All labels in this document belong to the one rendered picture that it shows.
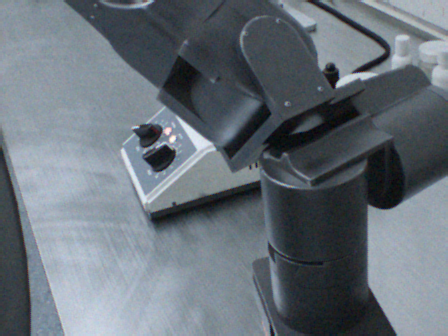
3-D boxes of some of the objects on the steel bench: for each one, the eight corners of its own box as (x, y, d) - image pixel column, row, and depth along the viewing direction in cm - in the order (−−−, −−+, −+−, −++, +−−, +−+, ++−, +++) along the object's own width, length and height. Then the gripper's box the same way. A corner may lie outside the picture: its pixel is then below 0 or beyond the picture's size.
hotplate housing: (149, 224, 70) (134, 160, 66) (123, 164, 81) (109, 106, 77) (341, 165, 75) (339, 102, 71) (293, 116, 86) (288, 58, 81)
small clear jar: (440, 95, 86) (442, 57, 83) (409, 86, 89) (410, 49, 86) (460, 82, 88) (463, 44, 85) (430, 73, 91) (431, 37, 88)
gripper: (238, 193, 42) (260, 361, 50) (283, 304, 33) (300, 484, 42) (342, 170, 43) (347, 340, 51) (412, 274, 34) (403, 456, 43)
